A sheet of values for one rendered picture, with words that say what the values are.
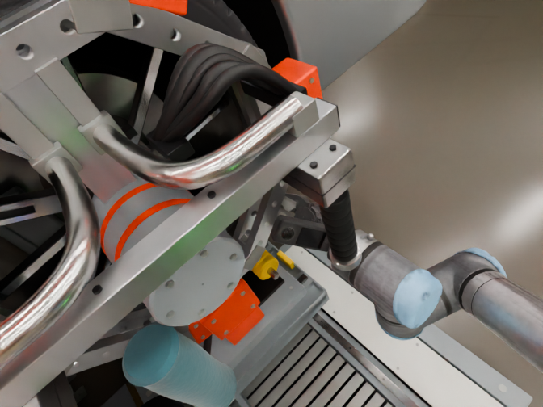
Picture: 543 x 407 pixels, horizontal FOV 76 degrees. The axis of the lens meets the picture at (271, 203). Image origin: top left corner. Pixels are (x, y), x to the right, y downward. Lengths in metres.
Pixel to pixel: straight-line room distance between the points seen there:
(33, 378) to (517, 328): 0.57
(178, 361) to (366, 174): 1.24
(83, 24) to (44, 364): 0.30
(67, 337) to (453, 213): 1.35
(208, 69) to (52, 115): 0.17
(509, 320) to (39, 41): 0.67
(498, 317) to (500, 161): 1.11
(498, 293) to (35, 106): 0.66
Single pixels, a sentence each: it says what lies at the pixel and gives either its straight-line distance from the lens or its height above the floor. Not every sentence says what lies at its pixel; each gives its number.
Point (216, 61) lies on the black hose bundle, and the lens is 0.37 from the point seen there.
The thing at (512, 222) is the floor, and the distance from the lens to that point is 1.51.
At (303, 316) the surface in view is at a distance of 1.13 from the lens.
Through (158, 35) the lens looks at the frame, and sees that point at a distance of 0.45.
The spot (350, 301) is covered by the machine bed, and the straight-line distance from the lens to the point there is 1.21.
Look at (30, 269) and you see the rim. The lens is 0.65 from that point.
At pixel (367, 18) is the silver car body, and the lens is 0.85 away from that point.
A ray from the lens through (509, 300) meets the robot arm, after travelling 0.65.
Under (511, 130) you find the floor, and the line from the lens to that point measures 1.83.
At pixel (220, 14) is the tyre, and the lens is 0.58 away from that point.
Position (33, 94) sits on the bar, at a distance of 0.43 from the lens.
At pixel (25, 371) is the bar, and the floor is 0.98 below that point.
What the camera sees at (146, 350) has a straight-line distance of 0.57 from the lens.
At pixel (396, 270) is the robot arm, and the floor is 0.67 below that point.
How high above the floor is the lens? 1.20
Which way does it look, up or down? 49 degrees down
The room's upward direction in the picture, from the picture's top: 24 degrees counter-clockwise
